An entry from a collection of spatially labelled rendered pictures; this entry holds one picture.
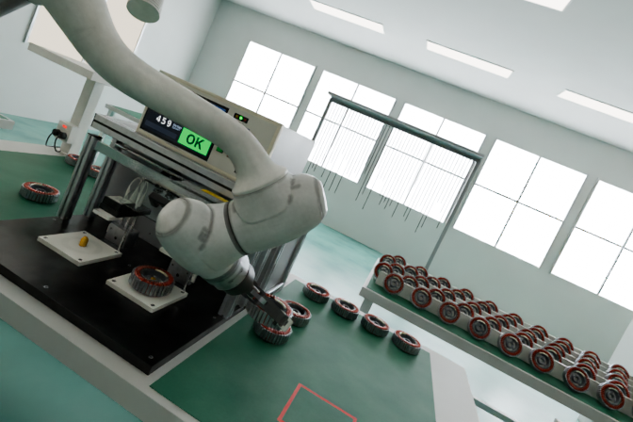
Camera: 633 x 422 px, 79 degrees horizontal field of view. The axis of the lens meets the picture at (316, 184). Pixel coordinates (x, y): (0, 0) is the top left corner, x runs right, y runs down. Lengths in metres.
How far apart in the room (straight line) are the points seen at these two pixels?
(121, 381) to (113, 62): 0.58
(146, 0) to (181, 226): 1.75
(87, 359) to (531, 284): 7.24
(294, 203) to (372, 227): 6.75
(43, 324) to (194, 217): 0.46
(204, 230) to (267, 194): 0.12
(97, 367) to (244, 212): 0.46
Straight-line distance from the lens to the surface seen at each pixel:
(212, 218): 0.68
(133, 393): 0.90
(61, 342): 0.98
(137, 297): 1.09
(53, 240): 1.27
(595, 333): 8.17
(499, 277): 7.57
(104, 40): 0.69
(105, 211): 1.28
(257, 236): 0.65
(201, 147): 1.20
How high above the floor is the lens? 1.30
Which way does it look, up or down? 5 degrees down
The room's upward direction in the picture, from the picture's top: 24 degrees clockwise
